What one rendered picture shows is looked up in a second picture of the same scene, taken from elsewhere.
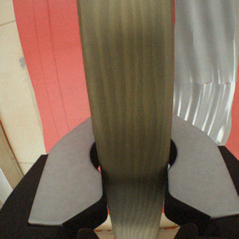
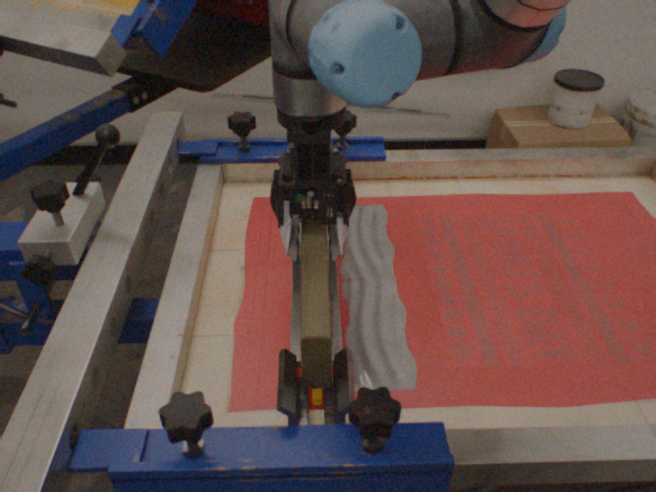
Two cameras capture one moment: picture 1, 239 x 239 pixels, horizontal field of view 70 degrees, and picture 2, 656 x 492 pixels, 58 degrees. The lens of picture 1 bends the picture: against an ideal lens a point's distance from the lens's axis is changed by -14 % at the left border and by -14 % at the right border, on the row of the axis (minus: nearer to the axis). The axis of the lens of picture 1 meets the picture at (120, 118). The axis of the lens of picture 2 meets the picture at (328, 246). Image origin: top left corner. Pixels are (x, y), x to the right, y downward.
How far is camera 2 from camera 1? 0.74 m
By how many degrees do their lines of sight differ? 82
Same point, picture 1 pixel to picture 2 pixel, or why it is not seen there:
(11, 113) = (215, 295)
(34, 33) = (257, 257)
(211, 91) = (375, 283)
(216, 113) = (382, 292)
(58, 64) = (268, 271)
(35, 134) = (230, 309)
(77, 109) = (275, 294)
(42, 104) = (248, 290)
